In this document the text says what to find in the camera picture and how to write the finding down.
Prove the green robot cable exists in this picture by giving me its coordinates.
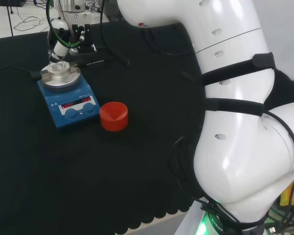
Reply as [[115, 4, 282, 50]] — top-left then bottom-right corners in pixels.
[[45, 0, 85, 48]]

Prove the black bench cloth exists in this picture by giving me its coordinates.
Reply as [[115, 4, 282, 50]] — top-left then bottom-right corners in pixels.
[[0, 21, 294, 235]]

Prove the yellow stop button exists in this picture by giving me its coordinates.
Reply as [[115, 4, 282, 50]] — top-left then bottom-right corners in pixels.
[[280, 178, 294, 208]]

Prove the thin dark tripod leg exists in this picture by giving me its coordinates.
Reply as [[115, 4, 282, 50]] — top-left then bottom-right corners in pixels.
[[7, 0, 14, 37]]

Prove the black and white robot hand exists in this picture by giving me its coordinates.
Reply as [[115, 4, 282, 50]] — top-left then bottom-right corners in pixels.
[[47, 12, 98, 61]]

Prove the heater with blue base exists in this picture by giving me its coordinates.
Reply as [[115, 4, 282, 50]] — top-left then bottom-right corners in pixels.
[[30, 58, 100, 131]]

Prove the black box device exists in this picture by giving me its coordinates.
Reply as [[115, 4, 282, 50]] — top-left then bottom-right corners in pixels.
[[0, 0, 26, 7]]

